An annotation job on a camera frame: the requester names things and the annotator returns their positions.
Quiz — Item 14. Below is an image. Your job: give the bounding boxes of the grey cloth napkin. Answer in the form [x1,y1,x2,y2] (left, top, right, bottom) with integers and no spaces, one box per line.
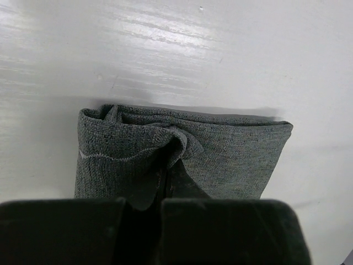
[74,104,293,199]

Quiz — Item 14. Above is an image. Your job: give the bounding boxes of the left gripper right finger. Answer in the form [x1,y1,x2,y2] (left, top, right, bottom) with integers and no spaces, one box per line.
[158,160,312,265]

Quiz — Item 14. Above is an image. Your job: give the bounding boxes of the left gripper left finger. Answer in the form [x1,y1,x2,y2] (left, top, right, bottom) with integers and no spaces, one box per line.
[0,165,169,265]

